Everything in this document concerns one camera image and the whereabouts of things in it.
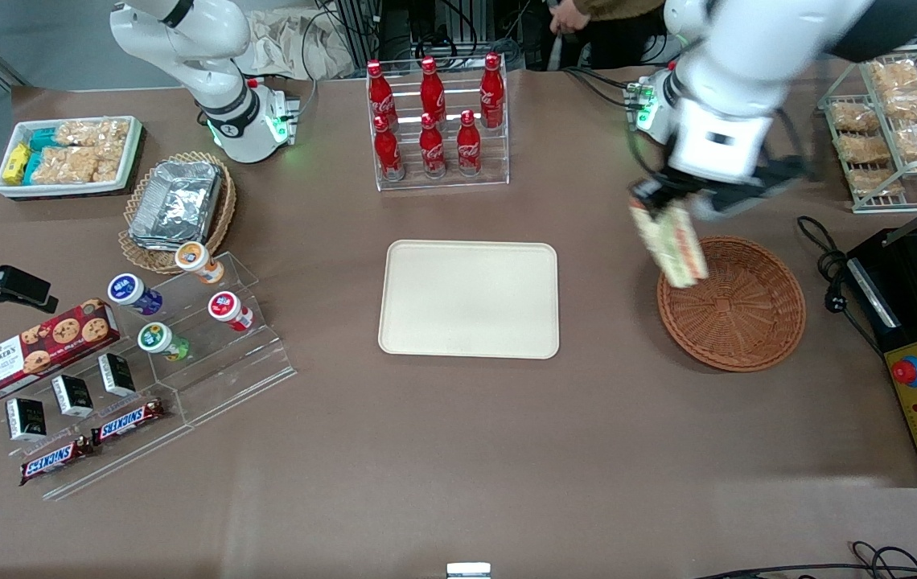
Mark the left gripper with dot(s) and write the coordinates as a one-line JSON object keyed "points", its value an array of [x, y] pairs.
{"points": [[662, 191]]}

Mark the layered sandwich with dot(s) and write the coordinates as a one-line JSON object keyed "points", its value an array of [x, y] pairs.
{"points": [[677, 249]]}

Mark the forearm in olive sleeve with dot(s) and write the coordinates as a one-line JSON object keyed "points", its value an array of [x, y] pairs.
{"points": [[619, 8]]}

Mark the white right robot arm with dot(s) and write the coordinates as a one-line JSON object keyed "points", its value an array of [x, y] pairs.
{"points": [[209, 48]]}

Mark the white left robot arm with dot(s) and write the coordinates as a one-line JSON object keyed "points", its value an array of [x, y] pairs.
{"points": [[756, 48]]}

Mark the round brown wicker basket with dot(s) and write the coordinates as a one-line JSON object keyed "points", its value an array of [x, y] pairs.
{"points": [[736, 314]]}

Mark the cream plastic tray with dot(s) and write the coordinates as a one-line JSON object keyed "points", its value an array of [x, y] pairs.
{"points": [[469, 299]]}

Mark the flat woven wicker basket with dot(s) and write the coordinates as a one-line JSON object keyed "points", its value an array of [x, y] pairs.
{"points": [[225, 217]]}

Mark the person's hand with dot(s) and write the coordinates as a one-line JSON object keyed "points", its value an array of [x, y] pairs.
{"points": [[567, 18]]}

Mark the red Walkers cookie box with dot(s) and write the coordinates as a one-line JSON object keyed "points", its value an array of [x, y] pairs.
{"points": [[40, 350]]}

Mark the white rectangular snack bin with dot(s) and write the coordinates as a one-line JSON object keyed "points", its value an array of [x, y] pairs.
{"points": [[8, 189]]}

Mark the blue lid cup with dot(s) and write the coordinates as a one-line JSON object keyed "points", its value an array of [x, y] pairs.
{"points": [[133, 293]]}

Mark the teal snack packet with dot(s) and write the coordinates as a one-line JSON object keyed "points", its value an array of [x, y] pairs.
{"points": [[30, 167], [43, 138]]}

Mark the small black box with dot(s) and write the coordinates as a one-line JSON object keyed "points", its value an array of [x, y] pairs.
{"points": [[72, 396], [26, 419], [117, 375]]}

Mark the yellow snack packet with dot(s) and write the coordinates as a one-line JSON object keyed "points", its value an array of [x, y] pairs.
{"points": [[16, 161]]}

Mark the clear bag of puffed snacks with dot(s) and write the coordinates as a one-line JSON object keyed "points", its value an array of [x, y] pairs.
{"points": [[64, 166], [92, 133]]}

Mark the green lid cup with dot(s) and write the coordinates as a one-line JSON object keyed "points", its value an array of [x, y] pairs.
{"points": [[162, 340]]}

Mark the person's dark trousers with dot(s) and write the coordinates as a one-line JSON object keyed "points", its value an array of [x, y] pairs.
{"points": [[627, 44]]}

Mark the clear acrylic bottle rack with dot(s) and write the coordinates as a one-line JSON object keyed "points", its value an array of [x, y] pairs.
{"points": [[499, 161]]}

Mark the Snickers bar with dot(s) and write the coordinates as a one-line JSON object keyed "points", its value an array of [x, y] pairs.
{"points": [[56, 459], [130, 420]]}

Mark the stack of foil trays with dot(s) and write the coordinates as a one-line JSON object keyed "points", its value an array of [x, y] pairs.
{"points": [[175, 205]]}

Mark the orange lid cup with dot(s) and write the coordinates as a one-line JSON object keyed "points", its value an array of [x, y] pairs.
{"points": [[199, 261]]}

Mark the red cola bottle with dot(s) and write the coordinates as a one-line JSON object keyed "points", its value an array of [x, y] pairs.
{"points": [[491, 87], [468, 146], [431, 146], [380, 90], [430, 84], [387, 151]]}

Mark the red lid cup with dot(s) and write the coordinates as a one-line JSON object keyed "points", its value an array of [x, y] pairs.
{"points": [[230, 310]]}

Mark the clear acrylic stepped display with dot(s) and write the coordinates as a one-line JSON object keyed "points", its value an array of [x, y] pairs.
{"points": [[225, 378]]}

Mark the beige cloth bag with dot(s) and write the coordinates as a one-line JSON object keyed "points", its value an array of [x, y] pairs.
{"points": [[298, 44]]}

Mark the white bracket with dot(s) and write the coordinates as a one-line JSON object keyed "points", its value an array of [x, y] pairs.
{"points": [[468, 571]]}

